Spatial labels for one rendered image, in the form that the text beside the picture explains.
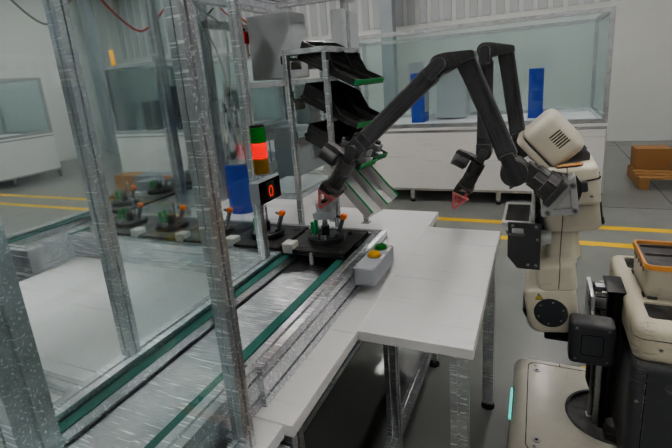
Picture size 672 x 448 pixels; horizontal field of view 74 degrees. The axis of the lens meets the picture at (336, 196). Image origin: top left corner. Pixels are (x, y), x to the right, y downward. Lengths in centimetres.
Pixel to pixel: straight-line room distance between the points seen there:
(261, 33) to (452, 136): 305
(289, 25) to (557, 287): 199
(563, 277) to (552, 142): 45
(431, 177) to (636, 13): 563
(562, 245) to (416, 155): 396
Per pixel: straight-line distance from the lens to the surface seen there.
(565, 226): 163
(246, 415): 96
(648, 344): 160
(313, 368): 118
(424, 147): 545
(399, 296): 147
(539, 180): 141
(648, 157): 682
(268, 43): 288
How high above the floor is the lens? 154
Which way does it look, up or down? 15 degrees down
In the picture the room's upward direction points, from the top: 4 degrees counter-clockwise
